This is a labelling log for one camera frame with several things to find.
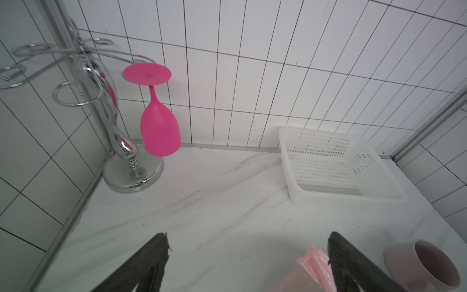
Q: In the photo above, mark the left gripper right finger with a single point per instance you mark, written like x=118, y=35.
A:
x=353, y=271

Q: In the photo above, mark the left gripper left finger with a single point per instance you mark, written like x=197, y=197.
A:
x=143, y=271

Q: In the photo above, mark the pink plastic bag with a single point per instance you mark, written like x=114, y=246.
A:
x=314, y=274

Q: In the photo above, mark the lilac mug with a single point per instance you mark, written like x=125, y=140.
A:
x=420, y=266

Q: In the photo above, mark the white plastic basket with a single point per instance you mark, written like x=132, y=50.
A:
x=328, y=167

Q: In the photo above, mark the pink wine glass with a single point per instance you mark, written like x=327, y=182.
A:
x=159, y=127

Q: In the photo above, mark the silver glass rack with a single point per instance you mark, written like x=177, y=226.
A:
x=131, y=168

